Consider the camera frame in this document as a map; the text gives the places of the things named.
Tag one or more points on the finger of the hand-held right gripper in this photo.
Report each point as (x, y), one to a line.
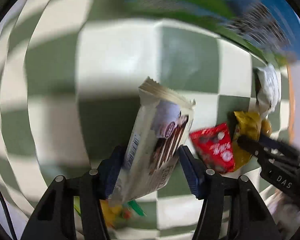
(250, 146)
(275, 143)

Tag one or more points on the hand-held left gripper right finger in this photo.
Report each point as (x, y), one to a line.
(190, 172)

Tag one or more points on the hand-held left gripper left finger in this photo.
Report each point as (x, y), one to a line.
(113, 171)

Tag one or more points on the yellow crinkled snack packet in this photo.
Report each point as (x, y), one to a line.
(247, 130)

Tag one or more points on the white chocolate wafer packet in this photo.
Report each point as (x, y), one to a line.
(150, 130)

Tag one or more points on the small red snack packet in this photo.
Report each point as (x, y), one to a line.
(215, 147)

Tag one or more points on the colourful candy packet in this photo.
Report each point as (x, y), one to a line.
(115, 211)

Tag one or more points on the silver white snack packet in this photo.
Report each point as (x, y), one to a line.
(268, 87)

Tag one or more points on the green white checkered blanket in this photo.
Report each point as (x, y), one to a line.
(115, 55)

